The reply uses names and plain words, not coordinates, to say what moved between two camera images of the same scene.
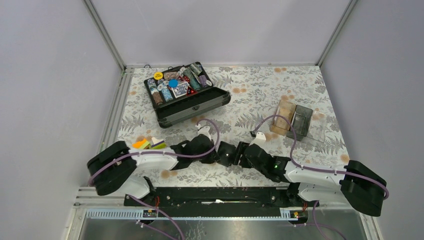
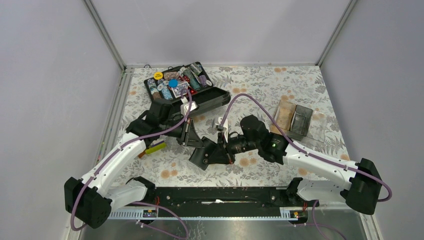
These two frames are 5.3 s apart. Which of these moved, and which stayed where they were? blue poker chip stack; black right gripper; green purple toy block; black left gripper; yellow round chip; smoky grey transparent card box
Moved: black left gripper; black right gripper
Stayed: yellow round chip; green purple toy block; smoky grey transparent card box; blue poker chip stack
